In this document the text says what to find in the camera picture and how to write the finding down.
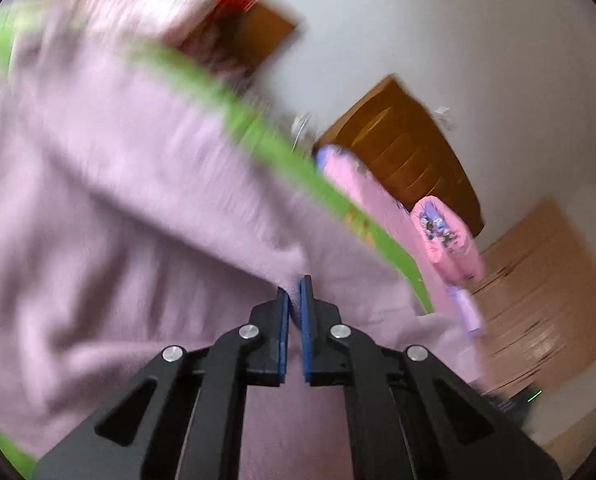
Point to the plain wooden headboard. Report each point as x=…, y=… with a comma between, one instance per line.
x=237, y=37

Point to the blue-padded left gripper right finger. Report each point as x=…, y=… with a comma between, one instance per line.
x=409, y=416

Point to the pink bed sheet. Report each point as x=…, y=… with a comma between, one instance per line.
x=345, y=171

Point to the pink folded quilt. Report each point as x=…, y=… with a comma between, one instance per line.
x=448, y=243

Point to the light wooden wardrobe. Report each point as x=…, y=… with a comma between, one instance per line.
x=538, y=299

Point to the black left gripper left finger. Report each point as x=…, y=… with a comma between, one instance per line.
x=181, y=415

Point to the lilac grey pants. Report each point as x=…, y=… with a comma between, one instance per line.
x=152, y=259

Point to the green cartoon bed sheet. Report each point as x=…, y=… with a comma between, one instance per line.
x=278, y=150

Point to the brown padded headboard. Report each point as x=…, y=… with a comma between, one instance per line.
x=397, y=140

